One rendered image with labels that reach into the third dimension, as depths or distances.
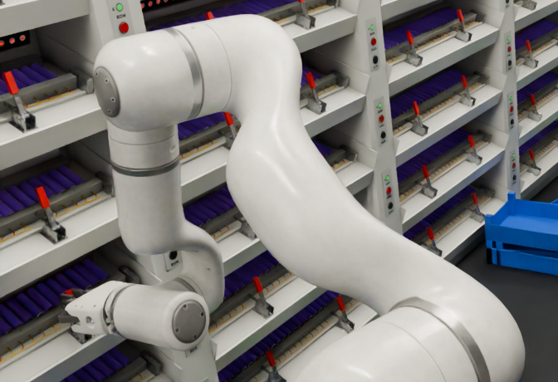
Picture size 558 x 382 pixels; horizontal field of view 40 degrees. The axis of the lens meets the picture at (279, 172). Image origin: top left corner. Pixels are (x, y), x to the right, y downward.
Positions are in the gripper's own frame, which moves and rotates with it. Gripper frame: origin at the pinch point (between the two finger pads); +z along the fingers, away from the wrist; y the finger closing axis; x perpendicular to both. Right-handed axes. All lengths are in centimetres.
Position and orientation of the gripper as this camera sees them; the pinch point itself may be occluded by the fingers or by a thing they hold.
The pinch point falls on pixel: (74, 300)
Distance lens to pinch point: 136.4
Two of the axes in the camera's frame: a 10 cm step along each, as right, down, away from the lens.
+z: -7.1, 0.2, 7.1
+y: 6.5, -3.6, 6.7
